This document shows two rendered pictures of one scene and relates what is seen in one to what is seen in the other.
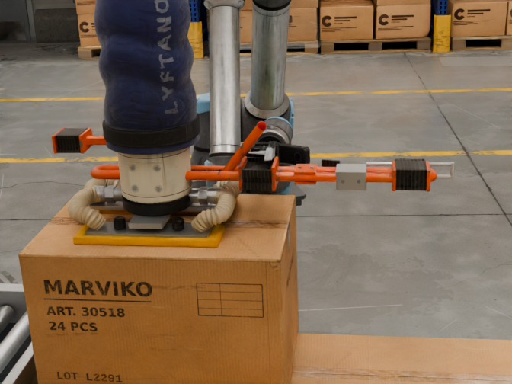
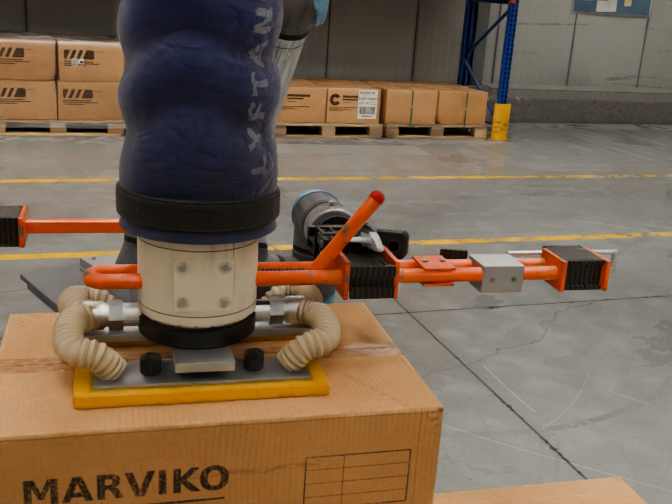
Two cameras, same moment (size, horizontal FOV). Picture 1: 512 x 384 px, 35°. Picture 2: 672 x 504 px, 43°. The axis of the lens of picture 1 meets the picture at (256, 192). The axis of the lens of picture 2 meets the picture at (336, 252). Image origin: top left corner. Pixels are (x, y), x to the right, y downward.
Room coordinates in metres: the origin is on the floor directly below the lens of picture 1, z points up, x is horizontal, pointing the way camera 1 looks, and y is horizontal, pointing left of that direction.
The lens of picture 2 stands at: (0.70, 0.51, 1.49)
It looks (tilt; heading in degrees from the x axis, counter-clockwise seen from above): 17 degrees down; 337
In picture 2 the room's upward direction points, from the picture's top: 4 degrees clockwise
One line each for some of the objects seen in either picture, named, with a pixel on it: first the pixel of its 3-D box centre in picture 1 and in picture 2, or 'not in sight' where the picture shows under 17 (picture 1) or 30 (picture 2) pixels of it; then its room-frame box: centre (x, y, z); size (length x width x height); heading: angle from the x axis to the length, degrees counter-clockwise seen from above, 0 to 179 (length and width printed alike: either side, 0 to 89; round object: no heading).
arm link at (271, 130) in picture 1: (270, 144); (331, 229); (2.01, -0.04, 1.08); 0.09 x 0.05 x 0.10; 82
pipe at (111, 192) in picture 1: (158, 197); (197, 317); (1.83, 0.24, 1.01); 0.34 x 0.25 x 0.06; 82
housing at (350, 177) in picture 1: (350, 177); (494, 273); (1.76, -0.22, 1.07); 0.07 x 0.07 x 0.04; 82
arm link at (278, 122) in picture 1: (274, 137); (320, 219); (2.10, -0.06, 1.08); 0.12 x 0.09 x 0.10; 172
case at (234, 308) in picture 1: (172, 295); (206, 473); (1.83, 0.22, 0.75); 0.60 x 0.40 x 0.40; 82
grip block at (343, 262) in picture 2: (259, 173); (364, 271); (1.79, -0.01, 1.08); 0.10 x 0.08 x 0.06; 172
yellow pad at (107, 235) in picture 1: (148, 228); (202, 370); (1.73, 0.25, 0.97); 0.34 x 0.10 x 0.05; 82
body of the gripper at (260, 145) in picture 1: (264, 155); (339, 244); (1.93, -0.03, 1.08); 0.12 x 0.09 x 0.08; 172
